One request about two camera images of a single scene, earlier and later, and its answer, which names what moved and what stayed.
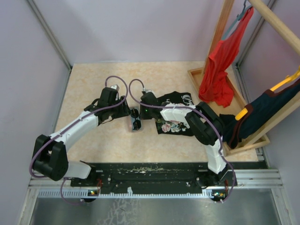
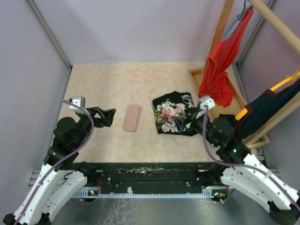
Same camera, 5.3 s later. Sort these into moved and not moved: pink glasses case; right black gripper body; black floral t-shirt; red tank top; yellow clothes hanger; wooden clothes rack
Moved: pink glasses case; right black gripper body
Not moved: red tank top; wooden clothes rack; yellow clothes hanger; black floral t-shirt
